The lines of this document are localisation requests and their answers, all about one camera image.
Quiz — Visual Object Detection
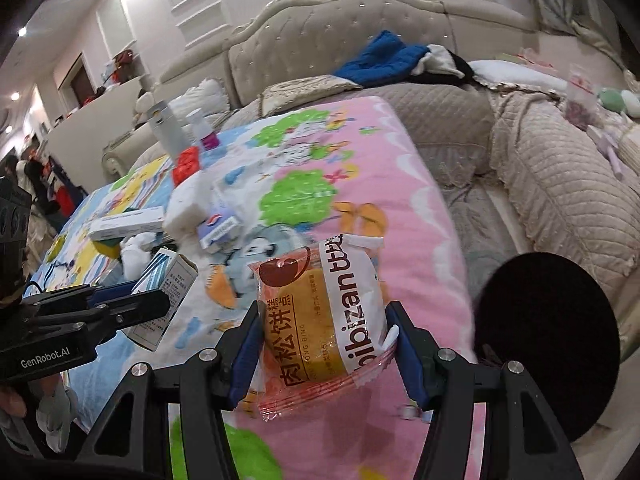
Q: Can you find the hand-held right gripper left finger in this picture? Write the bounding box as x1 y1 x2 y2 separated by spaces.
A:
75 301 267 480

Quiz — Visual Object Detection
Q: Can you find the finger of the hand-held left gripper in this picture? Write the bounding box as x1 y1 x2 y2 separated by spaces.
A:
22 282 142 313
30 290 172 346

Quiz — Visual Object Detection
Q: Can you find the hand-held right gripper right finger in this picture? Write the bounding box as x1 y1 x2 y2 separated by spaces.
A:
386 301 584 480

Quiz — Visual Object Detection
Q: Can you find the white blue striped medicine box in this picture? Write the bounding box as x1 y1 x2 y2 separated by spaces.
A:
122 247 199 353

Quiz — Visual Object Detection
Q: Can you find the orange white snack packet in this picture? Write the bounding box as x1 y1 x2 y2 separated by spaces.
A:
248 232 401 421

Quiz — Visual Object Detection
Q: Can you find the black round bin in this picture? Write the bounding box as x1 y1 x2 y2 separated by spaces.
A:
474 252 617 442

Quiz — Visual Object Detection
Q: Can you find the person's left hand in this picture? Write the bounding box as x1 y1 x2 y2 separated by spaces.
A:
0 375 79 457

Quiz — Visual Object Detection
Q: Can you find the crumpled white tissue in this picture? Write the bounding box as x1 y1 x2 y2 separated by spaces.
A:
119 232 166 278

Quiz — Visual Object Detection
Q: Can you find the long white box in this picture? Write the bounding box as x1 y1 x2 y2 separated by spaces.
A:
89 206 166 242

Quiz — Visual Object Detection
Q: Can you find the small blue white box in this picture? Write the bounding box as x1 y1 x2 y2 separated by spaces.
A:
197 210 241 253

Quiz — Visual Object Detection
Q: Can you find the white tissue pack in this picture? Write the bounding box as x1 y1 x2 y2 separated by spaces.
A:
164 172 217 241

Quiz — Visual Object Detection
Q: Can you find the beige carved armchair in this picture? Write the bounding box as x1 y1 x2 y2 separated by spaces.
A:
102 125 156 183

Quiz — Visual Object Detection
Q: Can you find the red toy block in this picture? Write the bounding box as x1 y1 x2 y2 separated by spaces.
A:
172 147 202 185

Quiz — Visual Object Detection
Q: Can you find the white partition counter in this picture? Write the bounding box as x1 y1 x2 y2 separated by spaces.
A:
45 75 151 186

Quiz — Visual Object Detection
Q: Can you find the silver thermos bottle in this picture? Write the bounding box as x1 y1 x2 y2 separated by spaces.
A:
147 101 187 158

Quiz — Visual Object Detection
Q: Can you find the pink cartoon printed blanket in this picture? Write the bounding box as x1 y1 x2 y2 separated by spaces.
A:
30 96 488 480

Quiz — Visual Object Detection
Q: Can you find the clear bottle with pink base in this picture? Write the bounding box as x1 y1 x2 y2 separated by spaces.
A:
186 109 221 152

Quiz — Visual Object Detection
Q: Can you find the white quilted pillow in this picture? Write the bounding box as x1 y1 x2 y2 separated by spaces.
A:
170 79 231 128

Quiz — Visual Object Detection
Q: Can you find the dark wooden door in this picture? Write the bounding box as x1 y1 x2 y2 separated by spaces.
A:
70 55 96 108

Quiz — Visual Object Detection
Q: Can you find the quilted beige cover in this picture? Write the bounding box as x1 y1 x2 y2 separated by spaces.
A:
490 92 640 288

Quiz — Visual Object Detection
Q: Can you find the quilted beige cushion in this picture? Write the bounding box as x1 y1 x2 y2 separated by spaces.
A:
375 82 496 188

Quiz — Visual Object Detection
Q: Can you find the embroidered beige cushion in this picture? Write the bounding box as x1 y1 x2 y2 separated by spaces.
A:
257 75 363 116

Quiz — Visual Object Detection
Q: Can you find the pink white stick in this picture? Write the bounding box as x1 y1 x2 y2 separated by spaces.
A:
600 132 628 181

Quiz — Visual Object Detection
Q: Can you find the white and black garment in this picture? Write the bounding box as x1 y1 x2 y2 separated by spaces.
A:
410 44 476 86

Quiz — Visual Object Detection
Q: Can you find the blue knitted garment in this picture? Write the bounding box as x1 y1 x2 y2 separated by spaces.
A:
334 30 432 88

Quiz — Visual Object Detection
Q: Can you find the clear plastic bag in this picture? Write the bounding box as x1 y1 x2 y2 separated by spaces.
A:
562 64 601 128

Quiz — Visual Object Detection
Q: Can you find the tufted beige headboard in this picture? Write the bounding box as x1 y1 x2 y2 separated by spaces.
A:
222 0 541 108

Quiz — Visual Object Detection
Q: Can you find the green plush toy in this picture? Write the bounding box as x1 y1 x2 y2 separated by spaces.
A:
597 87 640 118

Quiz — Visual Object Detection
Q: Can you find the grey patterned curtain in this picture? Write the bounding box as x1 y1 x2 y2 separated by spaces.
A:
520 0 626 68

